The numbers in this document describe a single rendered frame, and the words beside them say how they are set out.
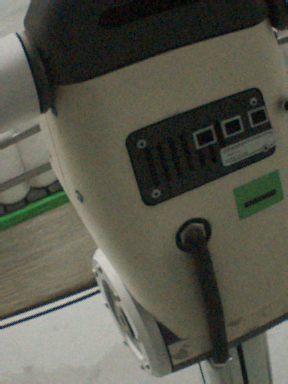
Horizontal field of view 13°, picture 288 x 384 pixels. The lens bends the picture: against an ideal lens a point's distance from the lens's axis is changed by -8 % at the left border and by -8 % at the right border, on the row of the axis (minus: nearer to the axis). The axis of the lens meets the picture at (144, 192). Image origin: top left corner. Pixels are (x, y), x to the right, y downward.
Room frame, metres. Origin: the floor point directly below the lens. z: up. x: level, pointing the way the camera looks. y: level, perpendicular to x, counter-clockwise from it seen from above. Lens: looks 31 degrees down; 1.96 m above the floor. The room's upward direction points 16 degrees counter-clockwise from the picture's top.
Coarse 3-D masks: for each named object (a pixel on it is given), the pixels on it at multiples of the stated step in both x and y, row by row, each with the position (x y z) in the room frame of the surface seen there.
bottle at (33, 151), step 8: (32, 120) 1.65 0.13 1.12; (16, 128) 1.66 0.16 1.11; (24, 128) 1.65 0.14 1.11; (32, 136) 1.65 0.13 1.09; (40, 136) 1.66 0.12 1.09; (24, 144) 1.66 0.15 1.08; (32, 144) 1.65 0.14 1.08; (40, 144) 1.65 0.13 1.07; (24, 152) 1.66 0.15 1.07; (32, 152) 1.65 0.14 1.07; (40, 152) 1.65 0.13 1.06; (24, 160) 1.66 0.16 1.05; (32, 160) 1.65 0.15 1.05; (40, 160) 1.65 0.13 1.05; (48, 160) 1.66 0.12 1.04; (24, 168) 1.67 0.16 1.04; (32, 168) 1.65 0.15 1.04; (40, 176) 1.65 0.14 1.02; (48, 176) 1.65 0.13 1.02; (56, 176) 1.66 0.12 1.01; (32, 184) 1.66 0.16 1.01; (40, 184) 1.65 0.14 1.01; (48, 184) 1.65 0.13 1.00
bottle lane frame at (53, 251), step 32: (64, 192) 1.63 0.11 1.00; (0, 224) 1.60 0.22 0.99; (32, 224) 1.62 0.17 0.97; (64, 224) 1.63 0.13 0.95; (0, 256) 1.60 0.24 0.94; (32, 256) 1.61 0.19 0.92; (64, 256) 1.62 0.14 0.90; (0, 288) 1.60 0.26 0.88; (32, 288) 1.61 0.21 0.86; (64, 288) 1.62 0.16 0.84; (0, 320) 1.59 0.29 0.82
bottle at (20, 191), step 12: (12, 132) 1.65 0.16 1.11; (12, 144) 1.65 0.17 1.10; (0, 156) 1.63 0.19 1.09; (12, 156) 1.64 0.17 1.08; (0, 168) 1.63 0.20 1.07; (12, 168) 1.64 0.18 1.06; (0, 180) 1.64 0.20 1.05; (12, 192) 1.63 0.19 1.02; (24, 192) 1.64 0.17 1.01; (12, 204) 1.64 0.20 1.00
